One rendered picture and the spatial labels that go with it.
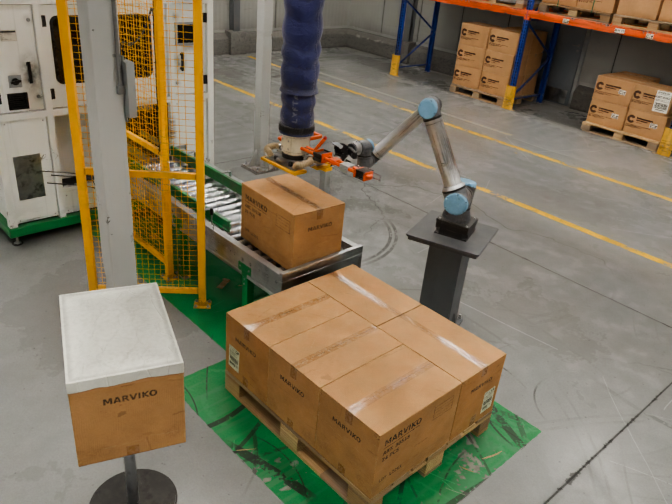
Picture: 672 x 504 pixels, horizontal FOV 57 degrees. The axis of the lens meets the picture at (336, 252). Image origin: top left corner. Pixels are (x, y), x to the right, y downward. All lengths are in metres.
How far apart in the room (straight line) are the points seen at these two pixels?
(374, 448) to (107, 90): 2.28
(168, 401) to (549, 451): 2.22
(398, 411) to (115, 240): 1.97
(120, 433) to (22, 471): 1.10
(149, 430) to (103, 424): 0.18
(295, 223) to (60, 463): 1.79
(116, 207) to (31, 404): 1.20
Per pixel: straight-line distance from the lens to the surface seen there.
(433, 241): 4.05
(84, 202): 4.33
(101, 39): 3.54
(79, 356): 2.48
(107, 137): 3.66
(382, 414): 2.92
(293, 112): 3.80
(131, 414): 2.49
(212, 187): 5.12
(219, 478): 3.35
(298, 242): 3.81
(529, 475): 3.65
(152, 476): 3.35
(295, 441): 3.40
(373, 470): 2.97
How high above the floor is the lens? 2.48
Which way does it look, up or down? 28 degrees down
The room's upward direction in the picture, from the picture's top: 6 degrees clockwise
